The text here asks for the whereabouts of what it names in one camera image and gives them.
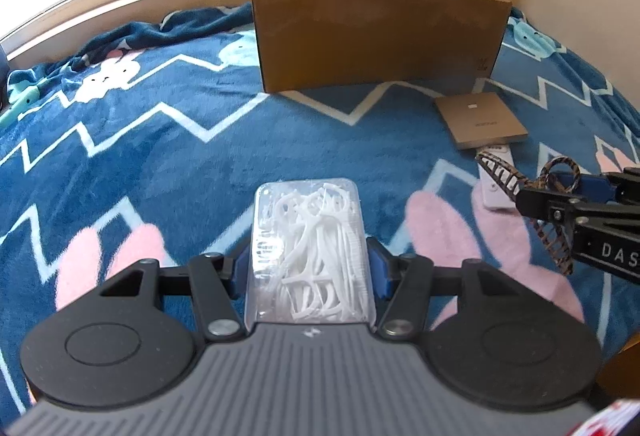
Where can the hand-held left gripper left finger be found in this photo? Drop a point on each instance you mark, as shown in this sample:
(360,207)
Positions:
(241,271)

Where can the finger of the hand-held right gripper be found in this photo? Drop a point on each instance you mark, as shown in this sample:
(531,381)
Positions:
(592,186)
(542,203)

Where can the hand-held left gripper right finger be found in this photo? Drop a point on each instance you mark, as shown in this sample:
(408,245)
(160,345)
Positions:
(377,268)

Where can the white remote control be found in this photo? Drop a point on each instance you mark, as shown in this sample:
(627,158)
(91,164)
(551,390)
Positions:
(492,197)

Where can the tortoiseshell hair claw clip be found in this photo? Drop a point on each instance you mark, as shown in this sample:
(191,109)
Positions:
(502,171)

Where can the clear box of floss picks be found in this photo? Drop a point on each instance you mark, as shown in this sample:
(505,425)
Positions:
(310,241)

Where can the gold square box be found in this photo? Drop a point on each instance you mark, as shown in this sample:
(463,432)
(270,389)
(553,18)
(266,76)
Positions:
(480,119)

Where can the brown cardboard box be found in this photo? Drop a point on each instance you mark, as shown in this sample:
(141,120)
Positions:
(375,41)

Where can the blue bunny printed blanket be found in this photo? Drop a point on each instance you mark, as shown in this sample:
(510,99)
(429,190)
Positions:
(200,166)

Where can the red white printed cloth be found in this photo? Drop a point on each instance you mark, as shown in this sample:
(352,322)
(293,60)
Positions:
(612,421)

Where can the dark blue chair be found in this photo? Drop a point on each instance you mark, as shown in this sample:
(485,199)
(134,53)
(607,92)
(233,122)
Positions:
(3,76)

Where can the wooden bed frame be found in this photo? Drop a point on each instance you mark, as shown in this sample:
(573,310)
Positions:
(620,371)

